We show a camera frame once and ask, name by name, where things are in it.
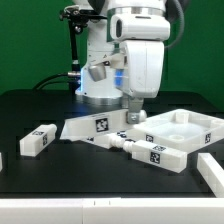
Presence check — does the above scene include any white marker base sheet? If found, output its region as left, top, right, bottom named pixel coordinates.
left=60, top=119, right=132, bottom=141

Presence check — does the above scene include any black cable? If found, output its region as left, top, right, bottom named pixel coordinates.
left=32, top=73, right=81, bottom=91

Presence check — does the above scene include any white fence bar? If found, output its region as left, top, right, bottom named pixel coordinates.
left=0, top=198, right=224, bottom=224
left=197, top=153, right=224, bottom=198

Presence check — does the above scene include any white left fence piece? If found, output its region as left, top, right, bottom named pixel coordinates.
left=0, top=153, right=3, bottom=172

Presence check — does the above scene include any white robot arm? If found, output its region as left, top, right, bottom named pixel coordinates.
left=75, top=0, right=189, bottom=124

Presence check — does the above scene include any white front fence bar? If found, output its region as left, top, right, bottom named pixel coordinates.
left=0, top=198, right=224, bottom=224

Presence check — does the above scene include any white right fence bar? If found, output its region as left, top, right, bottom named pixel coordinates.
left=197, top=153, right=224, bottom=198

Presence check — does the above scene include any white square desk top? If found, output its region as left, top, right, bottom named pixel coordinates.
left=126, top=109, right=224, bottom=153

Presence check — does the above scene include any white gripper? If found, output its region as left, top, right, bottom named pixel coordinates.
left=108, top=14, right=170, bottom=124

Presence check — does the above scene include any black camera on stand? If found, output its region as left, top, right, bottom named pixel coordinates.
left=59, top=5, right=106, bottom=91

